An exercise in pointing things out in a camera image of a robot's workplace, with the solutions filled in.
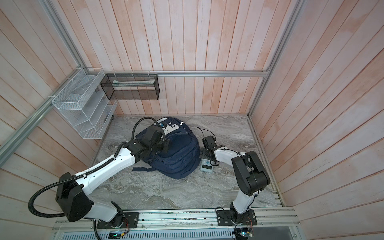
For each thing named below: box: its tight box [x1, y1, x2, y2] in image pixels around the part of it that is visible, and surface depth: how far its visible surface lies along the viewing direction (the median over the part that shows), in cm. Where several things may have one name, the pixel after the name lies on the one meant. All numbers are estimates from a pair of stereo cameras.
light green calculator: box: [200, 158, 215, 173], surface depth 92 cm
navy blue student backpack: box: [132, 117, 202, 180], surface depth 87 cm
